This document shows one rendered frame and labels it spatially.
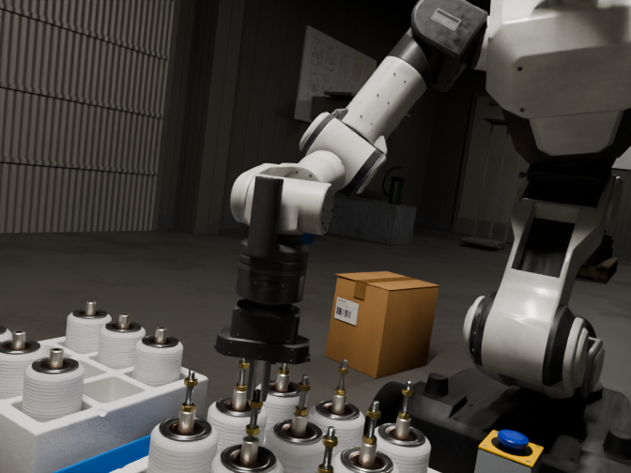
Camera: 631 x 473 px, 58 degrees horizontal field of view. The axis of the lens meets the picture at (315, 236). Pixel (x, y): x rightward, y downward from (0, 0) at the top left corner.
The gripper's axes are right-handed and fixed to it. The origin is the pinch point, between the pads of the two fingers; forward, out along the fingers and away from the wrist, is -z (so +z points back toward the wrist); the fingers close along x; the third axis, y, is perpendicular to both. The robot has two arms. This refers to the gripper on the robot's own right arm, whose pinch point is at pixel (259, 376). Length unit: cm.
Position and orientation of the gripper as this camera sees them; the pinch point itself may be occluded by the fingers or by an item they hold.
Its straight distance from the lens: 78.1
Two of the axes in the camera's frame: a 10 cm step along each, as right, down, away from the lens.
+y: 0.1, -1.2, 9.9
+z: 1.3, -9.8, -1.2
